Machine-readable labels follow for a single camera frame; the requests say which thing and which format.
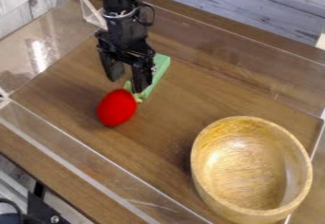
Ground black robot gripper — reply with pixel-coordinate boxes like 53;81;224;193
94;13;158;94

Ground red felt strawberry toy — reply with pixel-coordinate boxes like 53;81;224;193
97;88;138;127

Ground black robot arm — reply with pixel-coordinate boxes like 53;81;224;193
95;0;156;93

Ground green rectangular block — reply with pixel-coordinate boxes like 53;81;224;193
140;54;172;100

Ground clear acrylic table barrier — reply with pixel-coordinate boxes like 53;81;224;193
0;0;325;224

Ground wooden bowl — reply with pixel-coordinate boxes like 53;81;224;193
190;116;313;224

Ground clear acrylic corner bracket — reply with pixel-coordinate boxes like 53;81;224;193
81;0;109;30

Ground black clamp with cable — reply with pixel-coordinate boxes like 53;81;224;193
0;178;71;224

